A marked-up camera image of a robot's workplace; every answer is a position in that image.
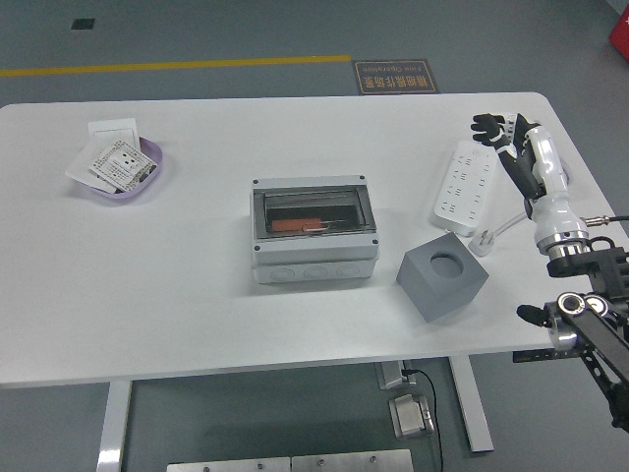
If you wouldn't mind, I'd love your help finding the black floor cable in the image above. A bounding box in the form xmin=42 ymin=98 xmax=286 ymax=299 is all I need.
xmin=402 ymin=368 xmax=443 ymax=472

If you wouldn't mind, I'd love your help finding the metal base plate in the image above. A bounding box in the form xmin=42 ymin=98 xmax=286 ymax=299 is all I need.
xmin=291 ymin=448 xmax=414 ymax=472
xmin=166 ymin=456 xmax=292 ymax=472

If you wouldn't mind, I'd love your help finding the orange cylinder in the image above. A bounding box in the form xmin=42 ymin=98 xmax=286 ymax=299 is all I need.
xmin=272 ymin=218 xmax=329 ymax=233

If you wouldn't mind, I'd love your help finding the white power strip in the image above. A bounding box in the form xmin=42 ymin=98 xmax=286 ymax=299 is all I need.
xmin=431 ymin=139 xmax=500 ymax=236

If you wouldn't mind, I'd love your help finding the white wall switch plate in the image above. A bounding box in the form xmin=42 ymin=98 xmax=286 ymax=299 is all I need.
xmin=87 ymin=117 xmax=141 ymax=148

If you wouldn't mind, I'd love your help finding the white flat card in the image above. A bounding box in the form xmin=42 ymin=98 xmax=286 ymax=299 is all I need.
xmin=65 ymin=142 xmax=119 ymax=194

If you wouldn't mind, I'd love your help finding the brown floor sign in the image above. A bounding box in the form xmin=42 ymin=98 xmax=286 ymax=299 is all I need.
xmin=352 ymin=59 xmax=438 ymax=95

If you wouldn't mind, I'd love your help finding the purple plastic tray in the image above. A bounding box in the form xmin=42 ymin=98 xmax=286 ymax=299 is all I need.
xmin=81 ymin=136 xmax=163 ymax=202

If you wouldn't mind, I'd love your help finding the red object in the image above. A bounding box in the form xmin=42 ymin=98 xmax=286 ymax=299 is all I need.
xmin=608 ymin=9 xmax=629 ymax=50

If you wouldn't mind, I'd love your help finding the metal floor socket box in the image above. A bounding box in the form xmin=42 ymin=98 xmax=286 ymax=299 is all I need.
xmin=388 ymin=392 xmax=436 ymax=439

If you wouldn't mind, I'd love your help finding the black table control panel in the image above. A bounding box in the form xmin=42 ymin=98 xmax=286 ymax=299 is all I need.
xmin=512 ymin=347 xmax=584 ymax=364

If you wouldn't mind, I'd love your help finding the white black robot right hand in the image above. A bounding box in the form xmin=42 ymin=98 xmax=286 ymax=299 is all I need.
xmin=470 ymin=112 xmax=590 ymax=243

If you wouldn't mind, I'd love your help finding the white table leg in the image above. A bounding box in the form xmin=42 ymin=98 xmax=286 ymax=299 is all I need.
xmin=449 ymin=356 xmax=494 ymax=453
xmin=96 ymin=381 xmax=133 ymax=472

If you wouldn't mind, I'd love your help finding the packaged white wall socket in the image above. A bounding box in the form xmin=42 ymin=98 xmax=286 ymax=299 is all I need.
xmin=87 ymin=140 xmax=159 ymax=193

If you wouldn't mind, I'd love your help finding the grey junction box with lid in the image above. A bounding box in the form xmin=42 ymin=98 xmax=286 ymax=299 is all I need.
xmin=249 ymin=174 xmax=380 ymax=285

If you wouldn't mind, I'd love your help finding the grey cube with round hole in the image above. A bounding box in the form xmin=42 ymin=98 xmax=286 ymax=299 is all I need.
xmin=395 ymin=232 xmax=490 ymax=325

